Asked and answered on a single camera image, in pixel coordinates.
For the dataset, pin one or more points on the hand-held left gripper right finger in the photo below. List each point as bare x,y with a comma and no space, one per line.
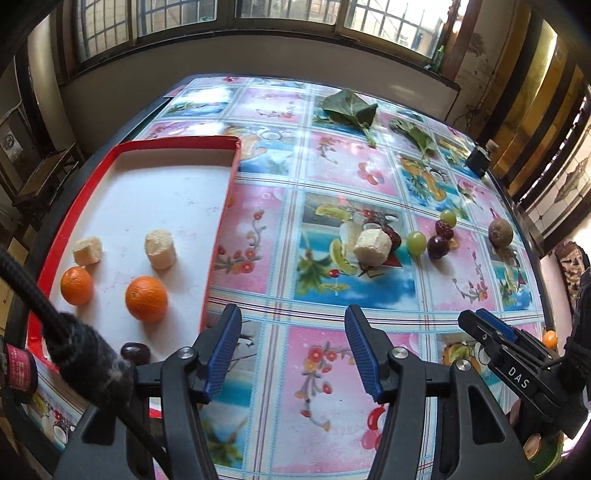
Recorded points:
364,355

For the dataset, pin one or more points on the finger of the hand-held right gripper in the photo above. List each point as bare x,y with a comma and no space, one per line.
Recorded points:
496,323
473,327

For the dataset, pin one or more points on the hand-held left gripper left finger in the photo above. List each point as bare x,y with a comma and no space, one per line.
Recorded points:
224,353

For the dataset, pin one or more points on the orange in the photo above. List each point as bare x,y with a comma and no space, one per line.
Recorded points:
147,298
550,339
77,286

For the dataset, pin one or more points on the dark purple plum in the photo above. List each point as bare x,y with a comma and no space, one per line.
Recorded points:
135,353

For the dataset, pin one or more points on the brown kiwi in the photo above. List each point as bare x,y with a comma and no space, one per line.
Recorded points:
501,232

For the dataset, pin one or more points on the green grape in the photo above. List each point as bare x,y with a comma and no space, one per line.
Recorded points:
448,218
416,242

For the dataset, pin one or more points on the red date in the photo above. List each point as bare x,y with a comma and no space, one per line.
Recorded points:
444,229

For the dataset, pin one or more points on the peeled sugarcane piece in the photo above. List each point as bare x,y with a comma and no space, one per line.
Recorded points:
371,247
160,249
87,250

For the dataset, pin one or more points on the red rimmed white tray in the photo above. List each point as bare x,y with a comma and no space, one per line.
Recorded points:
175,203

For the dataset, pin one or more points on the patterned sofa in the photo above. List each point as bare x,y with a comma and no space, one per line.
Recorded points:
570,256

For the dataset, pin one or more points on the small green leaf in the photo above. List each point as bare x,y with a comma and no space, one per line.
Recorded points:
464,188

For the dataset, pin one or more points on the stained glass door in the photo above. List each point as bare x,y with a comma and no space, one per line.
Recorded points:
568,184

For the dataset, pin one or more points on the dark jar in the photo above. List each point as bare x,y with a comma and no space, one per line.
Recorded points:
477,160

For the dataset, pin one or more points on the colourful printed tablecloth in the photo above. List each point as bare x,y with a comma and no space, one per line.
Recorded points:
323,194

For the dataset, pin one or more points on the crumpled green leaf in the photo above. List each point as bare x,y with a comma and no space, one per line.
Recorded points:
415,136

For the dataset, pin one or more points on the yellow wooden door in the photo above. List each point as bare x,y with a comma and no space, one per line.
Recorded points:
531,92

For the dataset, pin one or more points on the large green leaf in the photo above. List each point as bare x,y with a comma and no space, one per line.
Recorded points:
348,108

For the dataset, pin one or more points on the wooden chair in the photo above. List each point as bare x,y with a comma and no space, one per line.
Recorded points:
41,180

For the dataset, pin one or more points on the green bottle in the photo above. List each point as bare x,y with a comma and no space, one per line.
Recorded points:
438,57

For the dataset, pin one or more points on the barred window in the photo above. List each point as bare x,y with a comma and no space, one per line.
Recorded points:
231,9

